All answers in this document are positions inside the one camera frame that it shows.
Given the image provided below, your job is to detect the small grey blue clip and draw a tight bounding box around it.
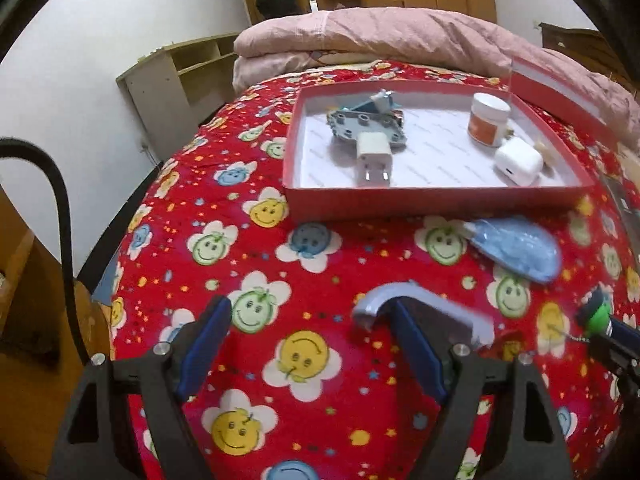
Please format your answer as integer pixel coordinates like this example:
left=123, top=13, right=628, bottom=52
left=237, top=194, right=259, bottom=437
left=369, top=89, right=396, bottom=116

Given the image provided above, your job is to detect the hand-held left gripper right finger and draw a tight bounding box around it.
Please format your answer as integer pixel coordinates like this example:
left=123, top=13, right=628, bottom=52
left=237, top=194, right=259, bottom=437
left=390, top=300, right=576, bottom=480

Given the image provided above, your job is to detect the blue plastic packet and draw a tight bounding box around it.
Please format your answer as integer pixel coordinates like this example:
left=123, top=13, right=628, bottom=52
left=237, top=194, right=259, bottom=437
left=462, top=216, right=563, bottom=283

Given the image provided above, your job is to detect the white charger plug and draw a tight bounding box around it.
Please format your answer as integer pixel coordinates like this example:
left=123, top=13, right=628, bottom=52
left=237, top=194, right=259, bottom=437
left=355, top=132, right=394, bottom=188

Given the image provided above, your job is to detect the black cable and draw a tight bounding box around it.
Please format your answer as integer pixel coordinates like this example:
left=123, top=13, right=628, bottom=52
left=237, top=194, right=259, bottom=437
left=0, top=137, right=93, bottom=366

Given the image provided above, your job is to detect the light blue curved plastic piece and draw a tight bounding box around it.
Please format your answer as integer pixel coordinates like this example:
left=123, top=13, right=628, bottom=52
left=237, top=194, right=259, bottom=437
left=350, top=280, right=496, bottom=348

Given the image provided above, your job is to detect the red cardboard box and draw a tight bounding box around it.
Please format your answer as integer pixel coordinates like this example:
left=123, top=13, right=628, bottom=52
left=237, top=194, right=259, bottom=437
left=281, top=80, right=597, bottom=225

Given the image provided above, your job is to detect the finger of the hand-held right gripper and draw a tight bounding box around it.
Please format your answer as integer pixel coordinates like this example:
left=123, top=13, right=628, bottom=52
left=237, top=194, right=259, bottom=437
left=597, top=317, right=640, bottom=396

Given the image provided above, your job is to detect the wooden cabinet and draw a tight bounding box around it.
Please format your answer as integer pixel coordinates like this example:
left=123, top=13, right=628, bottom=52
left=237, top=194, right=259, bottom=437
left=0, top=185, right=113, bottom=480

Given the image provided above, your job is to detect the beige shelf desk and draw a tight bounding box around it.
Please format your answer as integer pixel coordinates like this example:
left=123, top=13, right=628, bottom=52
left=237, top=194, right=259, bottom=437
left=116, top=32, right=241, bottom=161

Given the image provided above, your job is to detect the dark wooden headboard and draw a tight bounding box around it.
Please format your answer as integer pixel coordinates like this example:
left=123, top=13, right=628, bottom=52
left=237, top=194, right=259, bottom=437
left=539, top=22, right=636, bottom=91

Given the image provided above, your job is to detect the red box lid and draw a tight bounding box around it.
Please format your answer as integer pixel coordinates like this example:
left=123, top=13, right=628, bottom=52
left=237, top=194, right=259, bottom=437
left=509, top=55, right=640, bottom=151

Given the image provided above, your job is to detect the grey rectangular device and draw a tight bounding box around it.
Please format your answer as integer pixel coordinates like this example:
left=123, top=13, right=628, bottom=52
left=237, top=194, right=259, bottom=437
left=607, top=175, right=636, bottom=216

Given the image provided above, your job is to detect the white earbuds case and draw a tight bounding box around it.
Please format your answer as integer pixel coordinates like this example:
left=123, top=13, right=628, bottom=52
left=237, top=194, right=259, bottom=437
left=494, top=137, right=545, bottom=187

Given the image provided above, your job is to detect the pink quilt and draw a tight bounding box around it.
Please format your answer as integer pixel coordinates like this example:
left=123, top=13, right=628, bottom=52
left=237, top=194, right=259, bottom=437
left=232, top=6, right=640, bottom=151

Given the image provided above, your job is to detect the small green toy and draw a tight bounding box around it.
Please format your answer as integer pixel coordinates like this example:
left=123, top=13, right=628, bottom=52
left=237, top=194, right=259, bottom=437
left=574, top=287, right=615, bottom=338

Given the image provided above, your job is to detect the orange jar with white lid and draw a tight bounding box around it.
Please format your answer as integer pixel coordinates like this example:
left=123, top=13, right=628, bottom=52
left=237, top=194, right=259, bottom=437
left=467, top=92, right=511, bottom=148

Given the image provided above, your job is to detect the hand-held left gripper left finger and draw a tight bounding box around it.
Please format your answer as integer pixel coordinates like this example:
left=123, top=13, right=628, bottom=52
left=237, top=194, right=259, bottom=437
left=47, top=295, right=233, bottom=480

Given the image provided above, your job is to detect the red smiley flower blanket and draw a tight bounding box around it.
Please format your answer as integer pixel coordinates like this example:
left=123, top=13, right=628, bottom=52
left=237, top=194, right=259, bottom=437
left=107, top=60, right=640, bottom=480

